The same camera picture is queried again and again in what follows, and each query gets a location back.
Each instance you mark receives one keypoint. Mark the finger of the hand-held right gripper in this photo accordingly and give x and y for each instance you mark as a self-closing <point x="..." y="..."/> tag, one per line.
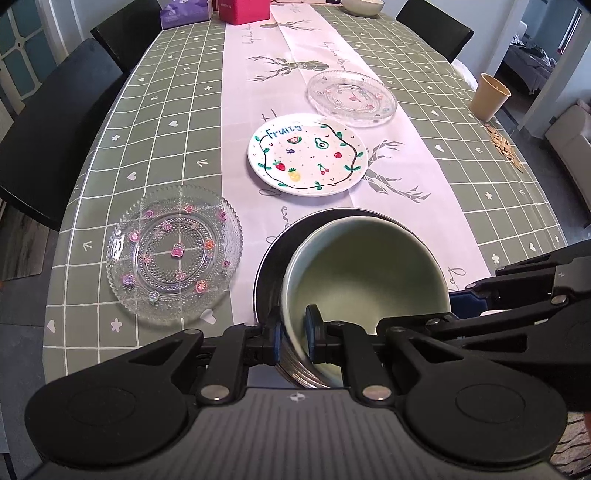
<point x="471" y="304"/>
<point x="508" y="330"/>

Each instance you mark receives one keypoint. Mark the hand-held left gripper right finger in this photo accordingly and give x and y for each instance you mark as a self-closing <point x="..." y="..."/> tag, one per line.
<point x="310" y="337"/>

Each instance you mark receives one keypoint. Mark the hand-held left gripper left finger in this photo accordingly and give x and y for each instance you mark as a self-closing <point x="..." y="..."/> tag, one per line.
<point x="277" y="341"/>

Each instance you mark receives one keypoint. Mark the orange steel bowl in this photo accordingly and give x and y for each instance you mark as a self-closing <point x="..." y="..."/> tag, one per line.
<point x="257" y="300"/>

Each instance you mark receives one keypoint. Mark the green ceramic bowl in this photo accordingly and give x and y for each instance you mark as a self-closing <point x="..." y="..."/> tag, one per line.
<point x="369" y="267"/>

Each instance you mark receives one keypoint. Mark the white fruit-print plate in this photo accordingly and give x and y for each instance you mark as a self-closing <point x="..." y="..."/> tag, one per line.
<point x="304" y="157"/>

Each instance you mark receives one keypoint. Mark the patterned grey rug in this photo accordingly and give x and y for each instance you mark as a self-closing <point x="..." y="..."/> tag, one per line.
<point x="572" y="443"/>

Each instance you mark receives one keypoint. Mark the glass plate with pink flowers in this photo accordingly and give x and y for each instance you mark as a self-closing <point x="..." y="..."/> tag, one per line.
<point x="175" y="277"/>

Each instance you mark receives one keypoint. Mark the pile of wooden sticks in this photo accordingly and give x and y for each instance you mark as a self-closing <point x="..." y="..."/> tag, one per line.
<point x="503" y="145"/>

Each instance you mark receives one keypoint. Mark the cream sofa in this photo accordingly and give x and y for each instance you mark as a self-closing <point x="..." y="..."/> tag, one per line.
<point x="570" y="147"/>

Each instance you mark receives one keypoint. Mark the yellow paper cup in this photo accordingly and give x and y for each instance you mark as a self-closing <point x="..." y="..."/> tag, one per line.
<point x="487" y="99"/>

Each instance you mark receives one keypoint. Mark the clear glass plate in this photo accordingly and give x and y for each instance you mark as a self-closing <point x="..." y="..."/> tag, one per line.
<point x="351" y="99"/>

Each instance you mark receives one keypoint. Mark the bed with clothes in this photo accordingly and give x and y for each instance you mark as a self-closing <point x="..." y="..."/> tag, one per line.
<point x="526" y="69"/>

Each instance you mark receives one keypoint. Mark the white deer-print table runner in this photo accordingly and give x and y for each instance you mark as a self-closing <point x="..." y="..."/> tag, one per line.
<point x="258" y="92"/>

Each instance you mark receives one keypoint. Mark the green checked tablecloth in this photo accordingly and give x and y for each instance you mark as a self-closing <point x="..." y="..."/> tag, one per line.
<point x="161" y="115"/>

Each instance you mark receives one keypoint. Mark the black chair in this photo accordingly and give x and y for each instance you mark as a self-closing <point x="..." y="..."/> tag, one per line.
<point x="124" y="32"/>
<point x="434" y="27"/>
<point x="46" y="138"/>

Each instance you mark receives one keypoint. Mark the white ceramic bowl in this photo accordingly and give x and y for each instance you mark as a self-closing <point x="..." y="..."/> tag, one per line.
<point x="362" y="5"/>

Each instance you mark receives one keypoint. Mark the pink box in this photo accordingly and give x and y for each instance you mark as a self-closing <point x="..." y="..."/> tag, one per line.
<point x="244" y="11"/>

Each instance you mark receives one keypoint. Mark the purple tissue pack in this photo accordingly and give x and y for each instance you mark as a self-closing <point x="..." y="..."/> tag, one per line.
<point x="184" y="14"/>

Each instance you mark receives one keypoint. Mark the white glass-pane door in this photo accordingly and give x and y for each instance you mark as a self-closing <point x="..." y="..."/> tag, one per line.
<point x="23" y="46"/>

